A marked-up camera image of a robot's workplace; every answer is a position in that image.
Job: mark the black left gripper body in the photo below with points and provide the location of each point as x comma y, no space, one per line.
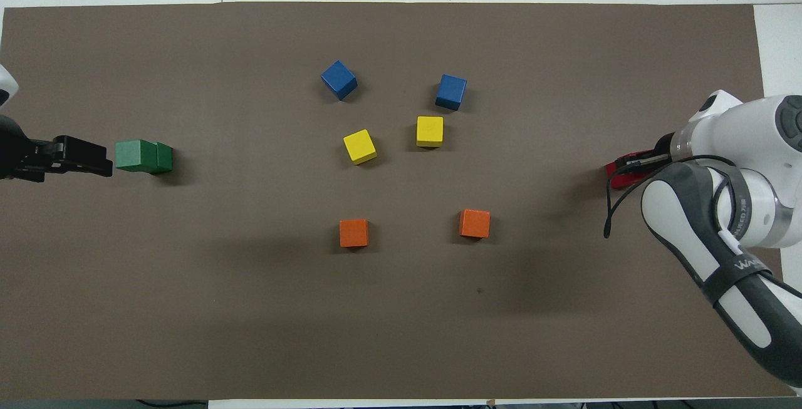
19,155

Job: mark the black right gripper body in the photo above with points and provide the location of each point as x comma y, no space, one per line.
665,151

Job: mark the red wooden block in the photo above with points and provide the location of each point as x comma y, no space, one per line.
611,177
633,175

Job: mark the green wooden block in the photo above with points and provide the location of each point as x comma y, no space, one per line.
135,155
165,160

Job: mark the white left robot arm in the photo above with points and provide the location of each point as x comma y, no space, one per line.
6,86

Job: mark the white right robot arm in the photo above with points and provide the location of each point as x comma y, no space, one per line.
752,208

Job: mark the orange wooden block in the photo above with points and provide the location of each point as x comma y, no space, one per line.
474,223
354,233

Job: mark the blue wooden block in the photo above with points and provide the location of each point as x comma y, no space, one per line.
451,92
339,80

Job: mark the yellow wooden block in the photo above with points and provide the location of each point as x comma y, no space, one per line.
430,131
359,146

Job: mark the brown table mat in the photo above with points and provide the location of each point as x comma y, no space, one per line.
401,321

